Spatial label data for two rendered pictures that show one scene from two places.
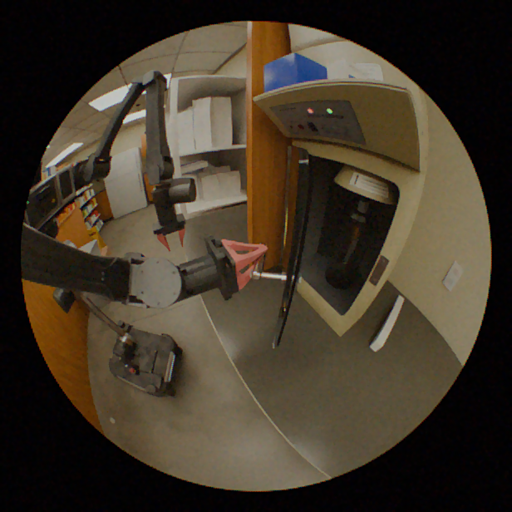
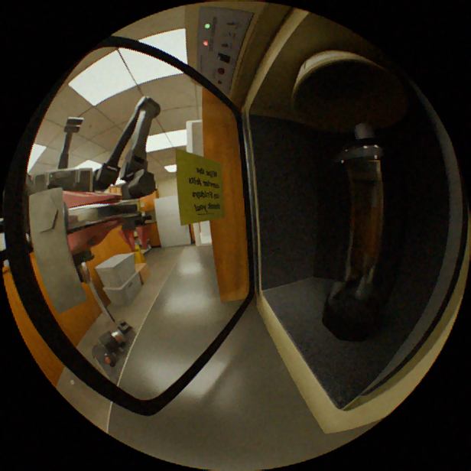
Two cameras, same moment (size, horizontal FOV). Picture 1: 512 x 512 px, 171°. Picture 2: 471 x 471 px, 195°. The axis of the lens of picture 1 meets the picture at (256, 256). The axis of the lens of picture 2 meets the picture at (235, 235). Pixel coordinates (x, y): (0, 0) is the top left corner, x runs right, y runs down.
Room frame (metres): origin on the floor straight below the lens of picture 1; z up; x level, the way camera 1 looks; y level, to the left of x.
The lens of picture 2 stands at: (0.20, -0.15, 1.19)
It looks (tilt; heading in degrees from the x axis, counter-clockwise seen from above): 12 degrees down; 21
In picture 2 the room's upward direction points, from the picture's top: 5 degrees counter-clockwise
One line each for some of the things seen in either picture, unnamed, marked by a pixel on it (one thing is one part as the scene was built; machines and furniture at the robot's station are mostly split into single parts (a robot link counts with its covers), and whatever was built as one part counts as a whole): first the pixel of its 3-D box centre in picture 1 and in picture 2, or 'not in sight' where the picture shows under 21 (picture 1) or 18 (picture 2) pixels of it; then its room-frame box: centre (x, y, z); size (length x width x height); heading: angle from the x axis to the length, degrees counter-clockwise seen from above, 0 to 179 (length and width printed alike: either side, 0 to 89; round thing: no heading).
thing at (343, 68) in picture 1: (348, 79); not in sight; (0.26, -0.14, 1.54); 0.05 x 0.05 x 0.06; 15
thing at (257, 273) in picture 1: (269, 261); not in sight; (0.23, -0.02, 1.20); 0.10 x 0.05 x 0.03; 171
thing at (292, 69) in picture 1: (297, 79); not in sight; (0.36, -0.08, 1.56); 0.10 x 0.10 x 0.09; 30
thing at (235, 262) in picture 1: (243, 261); not in sight; (0.23, 0.02, 1.20); 0.09 x 0.07 x 0.07; 119
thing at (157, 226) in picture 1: (166, 215); not in sight; (0.42, 0.26, 1.21); 0.10 x 0.07 x 0.07; 120
